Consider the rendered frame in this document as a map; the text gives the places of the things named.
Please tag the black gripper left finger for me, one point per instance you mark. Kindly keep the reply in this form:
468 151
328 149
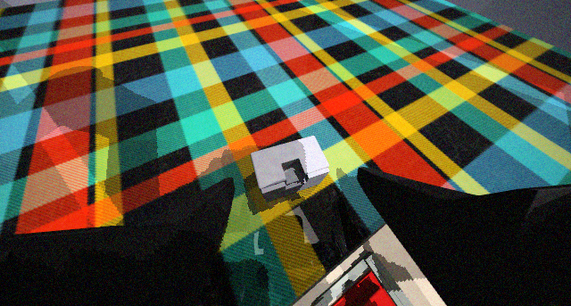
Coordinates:
163 261

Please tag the grey block with slot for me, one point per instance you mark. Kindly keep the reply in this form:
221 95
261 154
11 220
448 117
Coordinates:
285 169

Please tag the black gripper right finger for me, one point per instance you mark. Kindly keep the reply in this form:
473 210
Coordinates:
464 244

